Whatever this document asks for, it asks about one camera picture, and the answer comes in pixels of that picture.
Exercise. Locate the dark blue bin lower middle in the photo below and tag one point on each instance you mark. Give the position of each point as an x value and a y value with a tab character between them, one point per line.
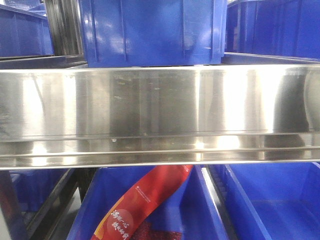
190	212

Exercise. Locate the dark blue bin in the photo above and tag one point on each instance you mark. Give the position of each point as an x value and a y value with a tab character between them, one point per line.
33	186
145	33
190	212
271	201
24	33
289	28

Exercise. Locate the dark blue bin upper middle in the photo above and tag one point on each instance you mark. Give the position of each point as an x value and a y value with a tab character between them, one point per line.
145	33

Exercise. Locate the dark blue bin lower left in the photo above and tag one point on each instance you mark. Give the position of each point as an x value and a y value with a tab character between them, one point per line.
33	186

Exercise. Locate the dark blue bin lower right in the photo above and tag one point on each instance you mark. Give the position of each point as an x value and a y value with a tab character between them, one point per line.
271	201

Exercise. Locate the dark blue bin upper right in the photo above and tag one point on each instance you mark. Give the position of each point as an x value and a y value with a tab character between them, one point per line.
289	28

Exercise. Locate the dark blue bin upper left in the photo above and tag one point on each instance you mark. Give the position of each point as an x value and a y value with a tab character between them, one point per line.
24	33

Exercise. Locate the red printed snack bag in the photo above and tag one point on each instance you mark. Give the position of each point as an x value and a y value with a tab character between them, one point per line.
136	204

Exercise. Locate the stainless steel shelf rail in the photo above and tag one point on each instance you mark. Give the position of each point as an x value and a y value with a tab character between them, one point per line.
56	112

